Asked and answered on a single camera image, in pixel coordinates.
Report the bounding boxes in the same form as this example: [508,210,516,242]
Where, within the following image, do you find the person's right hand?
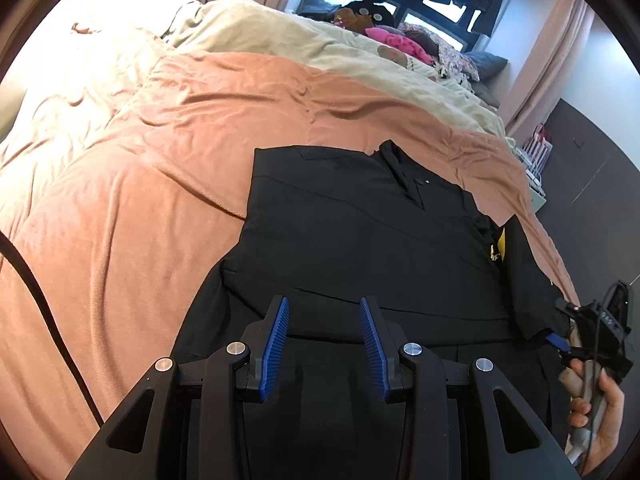
[559,361,627,477]

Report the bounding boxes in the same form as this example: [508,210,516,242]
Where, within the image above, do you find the floral pillow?
[400,22,481,84]

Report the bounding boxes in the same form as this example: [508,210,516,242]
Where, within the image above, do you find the striped gift bag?
[521,122,554,177]

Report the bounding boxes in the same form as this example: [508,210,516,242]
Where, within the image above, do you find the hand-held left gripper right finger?
[360,296,581,480]

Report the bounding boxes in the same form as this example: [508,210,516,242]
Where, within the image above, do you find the beige blanket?
[160,0,508,137]

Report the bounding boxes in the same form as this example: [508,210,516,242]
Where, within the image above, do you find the black shirt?
[170,140,576,480]

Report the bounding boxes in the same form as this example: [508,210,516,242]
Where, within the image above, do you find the orange blanket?
[0,52,581,441]

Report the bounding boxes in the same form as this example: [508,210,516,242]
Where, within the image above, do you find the brown plush toy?
[331,1,397,37]

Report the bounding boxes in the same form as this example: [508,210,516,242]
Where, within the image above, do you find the blue grey pillow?
[469,50,509,82]

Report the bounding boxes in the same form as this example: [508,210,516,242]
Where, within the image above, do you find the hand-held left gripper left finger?
[65,296,291,480]

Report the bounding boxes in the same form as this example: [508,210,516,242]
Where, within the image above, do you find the pink cloth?
[365,25,437,64]

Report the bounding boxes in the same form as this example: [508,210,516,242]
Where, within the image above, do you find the thick black cable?
[0,232,104,427]

